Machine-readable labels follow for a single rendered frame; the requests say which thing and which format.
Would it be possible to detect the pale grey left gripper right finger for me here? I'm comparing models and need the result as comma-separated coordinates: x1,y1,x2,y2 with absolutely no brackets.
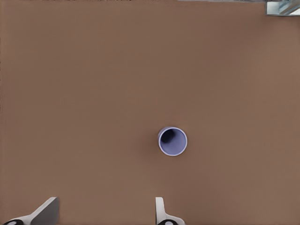
155,196,186,225

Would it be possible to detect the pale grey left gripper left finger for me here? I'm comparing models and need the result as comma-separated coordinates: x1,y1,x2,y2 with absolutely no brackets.
1,196,60,225

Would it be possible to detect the purple cup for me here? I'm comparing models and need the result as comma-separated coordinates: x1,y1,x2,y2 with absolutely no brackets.
157,127,188,157

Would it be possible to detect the silver frame post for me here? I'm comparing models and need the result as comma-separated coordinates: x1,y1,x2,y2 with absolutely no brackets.
265,0,300,16

